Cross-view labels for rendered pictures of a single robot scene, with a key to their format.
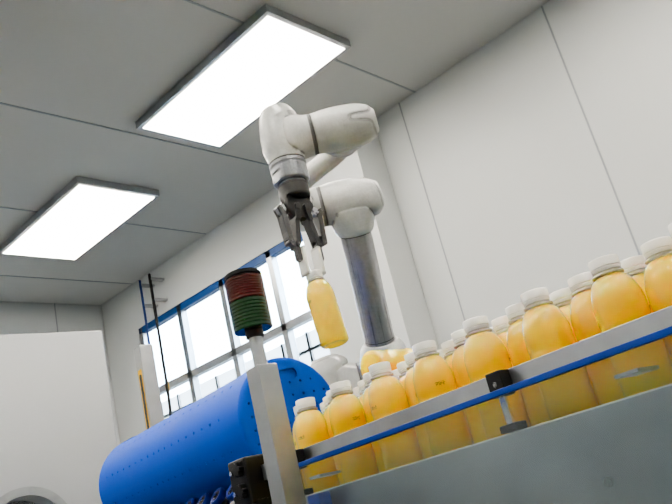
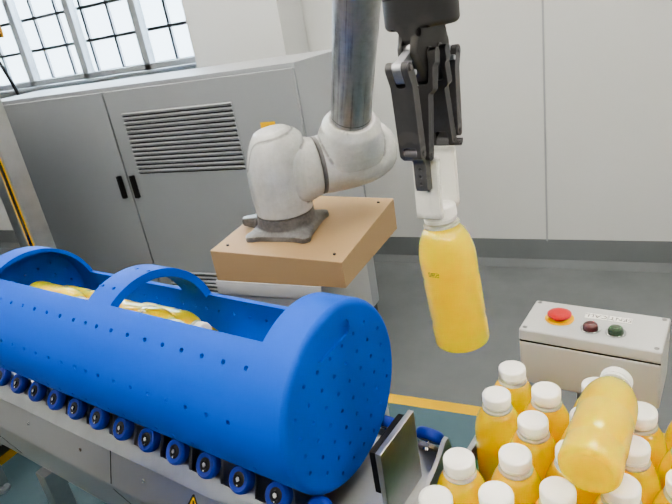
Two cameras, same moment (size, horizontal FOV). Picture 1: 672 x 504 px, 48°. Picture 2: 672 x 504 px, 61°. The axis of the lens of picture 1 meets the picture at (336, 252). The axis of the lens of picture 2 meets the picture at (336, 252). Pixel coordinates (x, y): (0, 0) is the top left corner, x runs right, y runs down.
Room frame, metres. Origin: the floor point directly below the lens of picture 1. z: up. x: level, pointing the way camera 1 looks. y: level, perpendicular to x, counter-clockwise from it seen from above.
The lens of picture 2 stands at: (1.09, 0.30, 1.60)
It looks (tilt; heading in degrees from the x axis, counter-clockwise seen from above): 22 degrees down; 349
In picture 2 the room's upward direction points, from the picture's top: 10 degrees counter-clockwise
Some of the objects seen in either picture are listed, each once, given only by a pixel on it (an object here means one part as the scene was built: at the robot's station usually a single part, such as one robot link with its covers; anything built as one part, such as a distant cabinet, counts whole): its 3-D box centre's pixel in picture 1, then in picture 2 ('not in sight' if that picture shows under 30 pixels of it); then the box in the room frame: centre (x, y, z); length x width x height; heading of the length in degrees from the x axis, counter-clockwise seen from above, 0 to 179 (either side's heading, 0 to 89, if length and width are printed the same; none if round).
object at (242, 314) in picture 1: (250, 316); not in sight; (1.19, 0.16, 1.18); 0.06 x 0.06 x 0.05
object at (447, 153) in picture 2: (318, 261); (444, 175); (1.68, 0.05, 1.41); 0.03 x 0.01 x 0.07; 42
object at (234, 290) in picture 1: (245, 290); not in sight; (1.19, 0.16, 1.23); 0.06 x 0.06 x 0.04
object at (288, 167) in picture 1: (289, 174); not in sight; (1.66, 0.06, 1.64); 0.09 x 0.09 x 0.06
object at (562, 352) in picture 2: not in sight; (592, 350); (1.75, -0.21, 1.05); 0.20 x 0.10 x 0.10; 41
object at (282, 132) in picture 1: (285, 134); not in sight; (1.66, 0.05, 1.75); 0.13 x 0.11 x 0.16; 92
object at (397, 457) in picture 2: not in sight; (395, 464); (1.72, 0.14, 0.99); 0.10 x 0.02 x 0.12; 131
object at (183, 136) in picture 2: not in sight; (172, 210); (4.36, 0.55, 0.72); 2.15 x 0.54 x 1.45; 51
